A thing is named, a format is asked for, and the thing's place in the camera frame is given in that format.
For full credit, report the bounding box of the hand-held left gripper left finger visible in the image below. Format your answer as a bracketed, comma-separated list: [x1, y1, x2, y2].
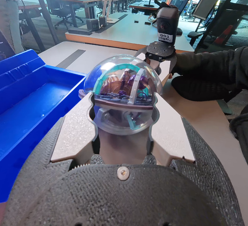
[50, 92, 100, 168]

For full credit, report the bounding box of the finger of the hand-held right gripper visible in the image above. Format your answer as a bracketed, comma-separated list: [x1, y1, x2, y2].
[135, 48, 148, 58]
[156, 60, 174, 87]

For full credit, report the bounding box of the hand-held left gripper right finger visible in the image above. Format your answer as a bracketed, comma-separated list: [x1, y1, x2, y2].
[147, 92, 196, 166]

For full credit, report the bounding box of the clear plastic maze ball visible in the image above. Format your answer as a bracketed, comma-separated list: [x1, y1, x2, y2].
[78, 54, 163, 135]

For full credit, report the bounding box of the orange-edged grey desk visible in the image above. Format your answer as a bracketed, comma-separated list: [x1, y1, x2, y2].
[65, 13, 195, 53]

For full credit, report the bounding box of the black desk mat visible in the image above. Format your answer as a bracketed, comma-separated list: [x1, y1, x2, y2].
[95, 14, 128, 33]

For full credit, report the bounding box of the black and tan gripper tool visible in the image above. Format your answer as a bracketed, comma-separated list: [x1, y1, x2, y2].
[148, 0, 167, 25]

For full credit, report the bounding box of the blue plastic bin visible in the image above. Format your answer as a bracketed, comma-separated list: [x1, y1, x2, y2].
[0, 65, 87, 203]
[0, 49, 47, 93]

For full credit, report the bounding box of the black power station box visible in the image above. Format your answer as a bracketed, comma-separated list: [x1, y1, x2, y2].
[86, 19, 99, 31]

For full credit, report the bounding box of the black mesh office chair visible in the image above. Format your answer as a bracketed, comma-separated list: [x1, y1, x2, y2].
[188, 0, 248, 53]

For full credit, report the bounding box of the orange traffic cone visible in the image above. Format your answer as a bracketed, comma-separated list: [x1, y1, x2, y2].
[215, 25, 233, 44]

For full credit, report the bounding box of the long black bar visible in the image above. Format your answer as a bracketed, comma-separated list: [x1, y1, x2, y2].
[68, 28, 92, 35]

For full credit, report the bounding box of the black screen on stand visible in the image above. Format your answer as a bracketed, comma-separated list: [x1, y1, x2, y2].
[192, 0, 227, 20]

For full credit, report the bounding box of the black rolling office chair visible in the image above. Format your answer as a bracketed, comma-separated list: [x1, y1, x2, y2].
[38, 0, 84, 29]

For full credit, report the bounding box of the dark blue toy package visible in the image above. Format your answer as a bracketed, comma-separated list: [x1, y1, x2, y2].
[0, 30, 16, 61]

